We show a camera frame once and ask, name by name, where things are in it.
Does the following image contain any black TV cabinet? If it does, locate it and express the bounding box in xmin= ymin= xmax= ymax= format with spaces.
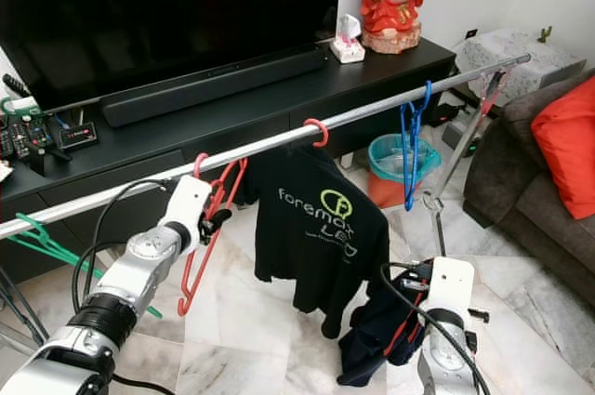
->
xmin=0 ymin=35 xmax=458 ymax=270

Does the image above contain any dark brown sofa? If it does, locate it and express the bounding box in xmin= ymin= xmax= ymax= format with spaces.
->
xmin=463 ymin=70 xmax=595 ymax=308

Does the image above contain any red hanger with pink hook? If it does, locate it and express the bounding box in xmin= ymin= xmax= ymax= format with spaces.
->
xmin=177 ymin=153 xmax=249 ymax=317

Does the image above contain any black television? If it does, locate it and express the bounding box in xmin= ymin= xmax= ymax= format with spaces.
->
xmin=0 ymin=0 xmax=343 ymax=117

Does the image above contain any black soundbar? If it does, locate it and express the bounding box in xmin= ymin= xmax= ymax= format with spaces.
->
xmin=100 ymin=45 xmax=331 ymax=128

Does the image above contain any navy garment with red trim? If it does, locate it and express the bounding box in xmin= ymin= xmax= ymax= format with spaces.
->
xmin=337 ymin=288 xmax=429 ymax=387

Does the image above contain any small black display box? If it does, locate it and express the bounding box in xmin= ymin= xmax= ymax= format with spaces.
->
xmin=56 ymin=121 xmax=99 ymax=151

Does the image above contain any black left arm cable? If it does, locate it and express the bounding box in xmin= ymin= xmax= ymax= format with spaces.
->
xmin=82 ymin=178 xmax=173 ymax=312

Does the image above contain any red bin with teal bag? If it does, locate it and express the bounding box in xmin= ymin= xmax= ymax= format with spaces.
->
xmin=367 ymin=133 xmax=438 ymax=208

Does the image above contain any blue plastic hanger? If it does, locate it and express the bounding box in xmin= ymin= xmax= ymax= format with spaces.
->
xmin=400 ymin=79 xmax=433 ymax=212

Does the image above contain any red laughing Buddha statue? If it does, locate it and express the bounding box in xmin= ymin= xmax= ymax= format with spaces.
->
xmin=360 ymin=0 xmax=441 ymax=54

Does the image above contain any metal clothes rack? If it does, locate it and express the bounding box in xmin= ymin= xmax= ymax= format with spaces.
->
xmin=0 ymin=53 xmax=533 ymax=349

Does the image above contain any red cushion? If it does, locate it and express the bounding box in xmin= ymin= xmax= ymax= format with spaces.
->
xmin=530 ymin=76 xmax=595 ymax=219

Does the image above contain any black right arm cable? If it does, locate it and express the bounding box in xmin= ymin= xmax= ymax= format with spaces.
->
xmin=378 ymin=260 xmax=489 ymax=395

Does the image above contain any side table with patterned cloth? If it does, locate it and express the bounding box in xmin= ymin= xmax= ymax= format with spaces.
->
xmin=454 ymin=26 xmax=587 ymax=99

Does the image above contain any green plastic hanger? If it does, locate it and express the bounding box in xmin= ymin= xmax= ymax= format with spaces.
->
xmin=5 ymin=212 xmax=164 ymax=319

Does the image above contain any black remote control bundle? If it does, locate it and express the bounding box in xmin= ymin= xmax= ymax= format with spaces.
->
xmin=5 ymin=112 xmax=61 ymax=168

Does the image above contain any red plastic hanger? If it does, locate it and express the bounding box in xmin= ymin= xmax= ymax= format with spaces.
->
xmin=302 ymin=118 xmax=330 ymax=148

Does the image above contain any white pink tissue box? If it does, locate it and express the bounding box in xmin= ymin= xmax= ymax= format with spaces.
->
xmin=330 ymin=14 xmax=366 ymax=64

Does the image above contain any black shirt with green print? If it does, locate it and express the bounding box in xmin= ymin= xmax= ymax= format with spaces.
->
xmin=246 ymin=146 xmax=391 ymax=340

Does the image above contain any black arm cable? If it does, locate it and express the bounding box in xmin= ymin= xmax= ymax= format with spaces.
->
xmin=378 ymin=260 xmax=489 ymax=395
xmin=82 ymin=178 xmax=173 ymax=312

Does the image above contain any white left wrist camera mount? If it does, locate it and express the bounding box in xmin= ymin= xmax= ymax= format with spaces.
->
xmin=163 ymin=175 xmax=213 ymax=252

